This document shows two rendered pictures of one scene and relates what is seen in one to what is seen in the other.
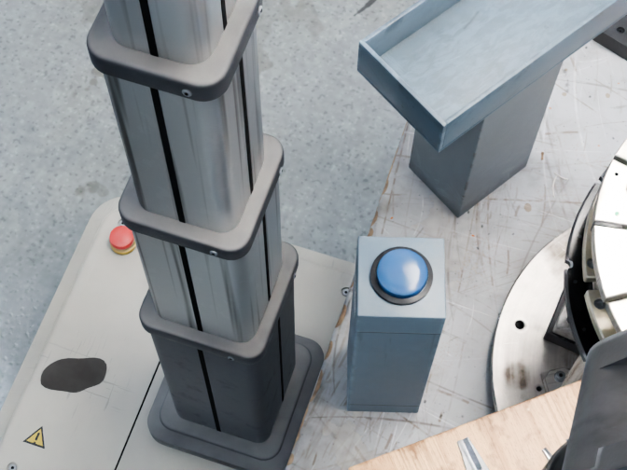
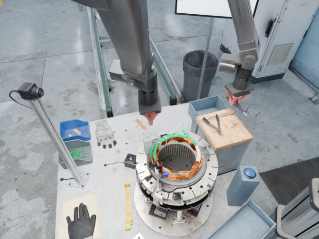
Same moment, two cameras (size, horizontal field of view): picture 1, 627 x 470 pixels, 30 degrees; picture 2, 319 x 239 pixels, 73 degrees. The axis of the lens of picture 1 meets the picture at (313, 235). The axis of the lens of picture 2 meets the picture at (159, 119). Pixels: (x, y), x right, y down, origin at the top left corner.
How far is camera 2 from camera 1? 94 cm
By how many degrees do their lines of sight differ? 69
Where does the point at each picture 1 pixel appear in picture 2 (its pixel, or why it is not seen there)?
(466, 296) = (218, 216)
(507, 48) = (233, 232)
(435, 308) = (241, 167)
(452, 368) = (220, 200)
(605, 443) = (258, 45)
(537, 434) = (223, 140)
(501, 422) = (229, 142)
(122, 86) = not seen: outside the picture
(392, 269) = (252, 172)
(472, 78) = (241, 223)
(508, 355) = (209, 199)
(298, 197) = not seen: outside the picture
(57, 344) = not seen: outside the picture
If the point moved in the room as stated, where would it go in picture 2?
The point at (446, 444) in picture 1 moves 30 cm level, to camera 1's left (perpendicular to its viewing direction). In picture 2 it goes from (238, 140) to (308, 143)
